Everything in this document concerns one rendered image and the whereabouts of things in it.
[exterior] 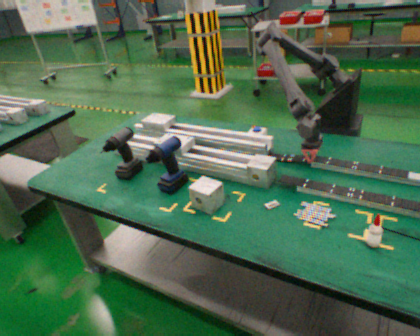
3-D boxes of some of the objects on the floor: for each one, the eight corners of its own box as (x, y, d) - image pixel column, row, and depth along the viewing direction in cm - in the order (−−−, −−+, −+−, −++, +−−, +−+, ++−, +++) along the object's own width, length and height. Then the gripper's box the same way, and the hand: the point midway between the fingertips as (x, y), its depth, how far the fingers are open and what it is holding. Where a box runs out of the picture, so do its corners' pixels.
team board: (41, 85, 642) (-6, -27, 539) (55, 78, 683) (14, -28, 580) (109, 80, 610) (73, -41, 507) (119, 72, 651) (88, -41, 548)
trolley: (326, 82, 451) (331, 2, 398) (325, 96, 408) (331, 9, 355) (254, 83, 485) (250, 10, 431) (246, 97, 441) (240, 17, 388)
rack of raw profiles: (72, 42, 1099) (47, -33, 983) (92, 36, 1162) (70, -35, 1046) (145, 40, 941) (125, -49, 824) (163, 33, 1004) (147, -50, 887)
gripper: (317, 133, 127) (315, 166, 135) (324, 123, 134) (322, 155, 142) (300, 131, 130) (299, 164, 138) (308, 121, 137) (307, 152, 145)
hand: (311, 158), depth 140 cm, fingers closed on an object, 5 cm apart
